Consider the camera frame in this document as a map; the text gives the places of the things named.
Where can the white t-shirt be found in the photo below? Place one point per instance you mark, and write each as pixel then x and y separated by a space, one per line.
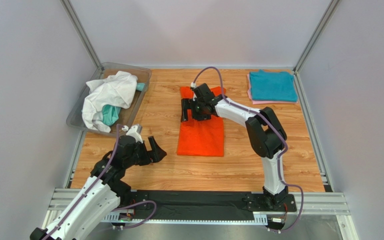
pixel 93 102

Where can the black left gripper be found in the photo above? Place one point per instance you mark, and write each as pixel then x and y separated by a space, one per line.
pixel 156 154

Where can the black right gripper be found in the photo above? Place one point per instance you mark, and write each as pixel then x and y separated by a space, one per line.
pixel 192 108

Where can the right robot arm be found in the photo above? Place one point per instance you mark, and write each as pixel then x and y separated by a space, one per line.
pixel 266 135

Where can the folded blue t-shirt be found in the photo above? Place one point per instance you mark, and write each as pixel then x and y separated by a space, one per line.
pixel 272 86

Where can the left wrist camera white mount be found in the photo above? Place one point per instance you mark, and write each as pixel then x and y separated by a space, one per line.
pixel 134 131

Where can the aluminium frame rail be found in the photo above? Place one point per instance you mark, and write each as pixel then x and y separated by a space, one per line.
pixel 314 203

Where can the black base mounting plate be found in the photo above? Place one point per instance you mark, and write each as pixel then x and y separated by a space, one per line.
pixel 205 205

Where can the orange t-shirt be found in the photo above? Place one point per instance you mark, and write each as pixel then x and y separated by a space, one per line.
pixel 202 138

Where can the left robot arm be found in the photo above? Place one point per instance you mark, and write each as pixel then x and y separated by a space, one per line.
pixel 103 192

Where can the folded pink t-shirt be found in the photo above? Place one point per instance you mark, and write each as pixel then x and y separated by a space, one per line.
pixel 261 102

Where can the teal green t-shirt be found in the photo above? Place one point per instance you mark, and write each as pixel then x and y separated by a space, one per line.
pixel 117 98

